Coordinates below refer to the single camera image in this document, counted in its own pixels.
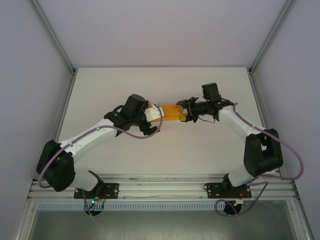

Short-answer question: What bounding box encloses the aluminium mounting rail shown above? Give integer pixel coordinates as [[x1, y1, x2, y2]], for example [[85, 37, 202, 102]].
[[27, 174, 300, 201]]

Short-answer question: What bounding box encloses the aluminium frame post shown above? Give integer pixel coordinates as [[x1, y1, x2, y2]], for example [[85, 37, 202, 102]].
[[248, 0, 298, 74], [31, 0, 76, 74]]

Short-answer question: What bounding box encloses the aluminium table side rail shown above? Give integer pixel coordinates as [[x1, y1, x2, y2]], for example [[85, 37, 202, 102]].
[[41, 69, 77, 181], [247, 69, 287, 180]]

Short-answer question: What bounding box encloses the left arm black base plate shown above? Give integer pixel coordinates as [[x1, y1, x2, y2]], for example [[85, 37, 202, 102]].
[[73, 182, 120, 200]]

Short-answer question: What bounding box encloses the orange paper box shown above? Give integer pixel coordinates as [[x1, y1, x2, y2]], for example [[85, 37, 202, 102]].
[[149, 102, 188, 123]]

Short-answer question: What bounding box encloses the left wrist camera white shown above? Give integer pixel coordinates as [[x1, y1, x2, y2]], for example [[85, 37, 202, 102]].
[[145, 102, 163, 123]]

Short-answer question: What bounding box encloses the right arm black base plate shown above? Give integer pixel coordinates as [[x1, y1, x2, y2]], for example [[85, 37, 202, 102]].
[[203, 182, 252, 200]]

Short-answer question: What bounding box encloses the slotted grey cable duct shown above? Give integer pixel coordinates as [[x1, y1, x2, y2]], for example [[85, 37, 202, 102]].
[[37, 202, 226, 211]]

